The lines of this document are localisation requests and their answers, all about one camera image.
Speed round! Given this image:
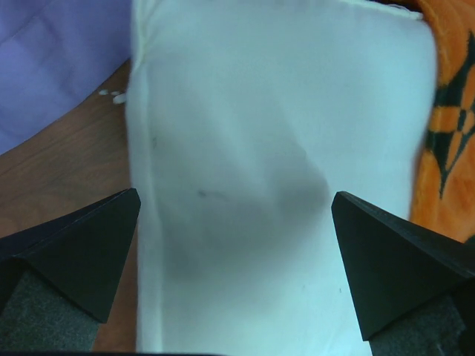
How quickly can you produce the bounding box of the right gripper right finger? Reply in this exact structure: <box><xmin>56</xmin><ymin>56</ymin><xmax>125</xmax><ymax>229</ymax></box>
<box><xmin>332</xmin><ymin>191</ymin><xmax>474</xmax><ymax>352</ymax></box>

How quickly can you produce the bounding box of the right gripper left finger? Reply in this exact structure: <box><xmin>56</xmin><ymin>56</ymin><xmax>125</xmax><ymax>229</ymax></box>
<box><xmin>1</xmin><ymin>188</ymin><xmax>141</xmax><ymax>352</ymax></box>

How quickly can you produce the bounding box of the orange black patterned pillowcase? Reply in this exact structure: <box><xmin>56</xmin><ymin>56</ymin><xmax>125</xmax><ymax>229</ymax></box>
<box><xmin>398</xmin><ymin>0</ymin><xmax>474</xmax><ymax>243</ymax></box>

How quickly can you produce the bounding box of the cream white pillow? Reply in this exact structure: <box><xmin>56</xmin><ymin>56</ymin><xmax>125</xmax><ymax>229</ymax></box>
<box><xmin>126</xmin><ymin>1</ymin><xmax>436</xmax><ymax>355</ymax></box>

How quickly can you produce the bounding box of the purple Elsa printed cloth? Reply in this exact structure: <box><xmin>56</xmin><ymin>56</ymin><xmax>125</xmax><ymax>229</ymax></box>
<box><xmin>1</xmin><ymin>1</ymin><xmax>131</xmax><ymax>153</ymax></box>

